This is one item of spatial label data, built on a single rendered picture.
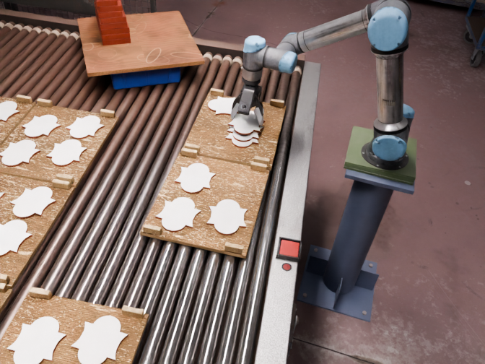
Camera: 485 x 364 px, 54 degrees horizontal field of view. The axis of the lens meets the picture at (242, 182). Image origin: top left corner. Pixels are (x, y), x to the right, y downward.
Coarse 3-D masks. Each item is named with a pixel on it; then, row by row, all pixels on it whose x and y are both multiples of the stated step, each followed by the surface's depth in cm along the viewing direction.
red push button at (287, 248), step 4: (284, 240) 155; (288, 240) 155; (284, 244) 154; (288, 244) 154; (292, 244) 154; (296, 244) 154; (280, 248) 153; (284, 248) 153; (288, 248) 153; (292, 248) 153; (296, 248) 153; (280, 252) 152; (284, 252) 152; (288, 252) 152; (292, 252) 152; (296, 252) 152; (296, 256) 151
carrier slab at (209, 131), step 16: (208, 96) 209; (224, 96) 210; (208, 112) 201; (272, 112) 204; (192, 128) 192; (208, 128) 193; (224, 128) 194; (272, 128) 196; (208, 144) 186; (224, 144) 186; (256, 144) 188; (272, 144) 188; (224, 160) 181; (240, 160) 180; (272, 160) 182
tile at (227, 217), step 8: (224, 200) 164; (232, 200) 164; (216, 208) 161; (224, 208) 161; (232, 208) 161; (216, 216) 158; (224, 216) 159; (232, 216) 159; (240, 216) 159; (208, 224) 156; (216, 224) 156; (224, 224) 156; (232, 224) 156; (240, 224) 157; (224, 232) 154; (232, 232) 154
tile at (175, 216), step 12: (168, 204) 160; (180, 204) 161; (192, 204) 161; (156, 216) 156; (168, 216) 157; (180, 216) 157; (192, 216) 158; (168, 228) 153; (180, 228) 154; (192, 228) 155
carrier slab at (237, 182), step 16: (176, 160) 178; (192, 160) 179; (208, 160) 179; (176, 176) 172; (224, 176) 174; (240, 176) 174; (256, 176) 175; (160, 192) 166; (176, 192) 166; (208, 192) 167; (224, 192) 168; (240, 192) 168; (256, 192) 169; (160, 208) 160; (208, 208) 162; (240, 208) 163; (256, 208) 163; (144, 224) 155; (160, 224) 156; (176, 240) 151; (192, 240) 152; (208, 240) 152; (224, 240) 152; (240, 240) 153; (240, 256) 150
